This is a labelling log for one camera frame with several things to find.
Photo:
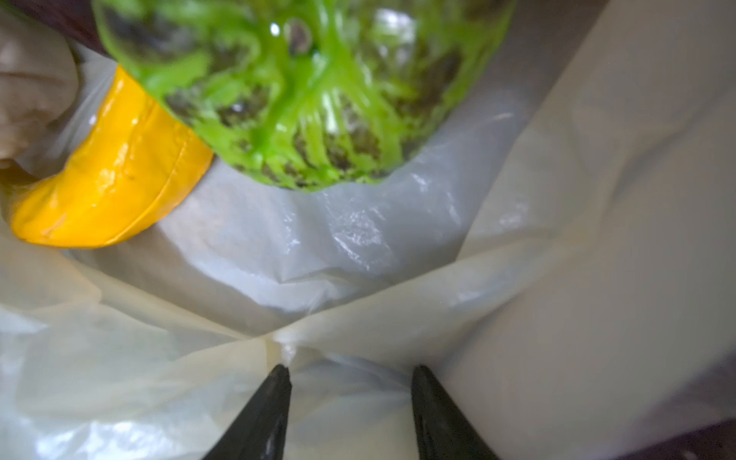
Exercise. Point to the translucent yellowish plastic bag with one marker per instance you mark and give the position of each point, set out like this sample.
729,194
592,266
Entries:
562,254

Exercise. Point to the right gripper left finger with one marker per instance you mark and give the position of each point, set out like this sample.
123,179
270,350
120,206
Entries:
259,431

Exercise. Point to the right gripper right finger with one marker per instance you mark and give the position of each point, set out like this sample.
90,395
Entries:
442,430

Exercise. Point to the yellow fake banana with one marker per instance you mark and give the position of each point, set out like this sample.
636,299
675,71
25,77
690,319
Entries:
135,166

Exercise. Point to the beige fake potato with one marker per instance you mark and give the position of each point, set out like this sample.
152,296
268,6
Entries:
39,80

